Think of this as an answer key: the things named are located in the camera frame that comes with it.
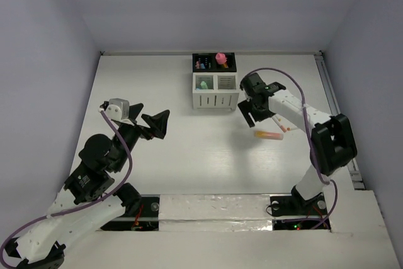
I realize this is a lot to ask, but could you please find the long green highlighter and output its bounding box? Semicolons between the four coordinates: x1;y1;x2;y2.
196;81;209;90

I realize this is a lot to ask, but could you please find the pink glue stick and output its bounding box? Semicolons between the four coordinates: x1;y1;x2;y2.
215;53;228;69

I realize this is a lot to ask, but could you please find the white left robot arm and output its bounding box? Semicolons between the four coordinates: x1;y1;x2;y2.
1;98;170;268

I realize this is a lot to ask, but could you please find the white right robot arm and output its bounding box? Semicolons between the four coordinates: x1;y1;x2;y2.
238;72;358;214

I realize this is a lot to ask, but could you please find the white four-slot pen organizer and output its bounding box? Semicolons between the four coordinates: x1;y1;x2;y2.
192;52;239;110

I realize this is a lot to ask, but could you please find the orange pink pastel highlighter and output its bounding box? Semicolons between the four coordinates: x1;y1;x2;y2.
254;130;283;140

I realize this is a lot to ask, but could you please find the orange-capped white pen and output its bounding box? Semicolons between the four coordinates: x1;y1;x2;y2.
272;115;297;133

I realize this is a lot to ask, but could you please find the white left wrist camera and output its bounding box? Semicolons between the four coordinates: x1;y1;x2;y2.
99;98;130;123

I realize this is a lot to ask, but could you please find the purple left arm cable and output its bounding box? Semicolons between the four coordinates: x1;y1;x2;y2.
0;110;133;268

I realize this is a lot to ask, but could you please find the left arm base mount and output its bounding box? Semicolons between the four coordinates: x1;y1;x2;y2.
100;195;160;232

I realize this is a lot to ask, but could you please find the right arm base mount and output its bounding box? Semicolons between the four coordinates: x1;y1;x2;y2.
265;194;327;231

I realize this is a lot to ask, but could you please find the aluminium rail right edge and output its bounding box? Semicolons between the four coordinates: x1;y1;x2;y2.
314;50;366;190

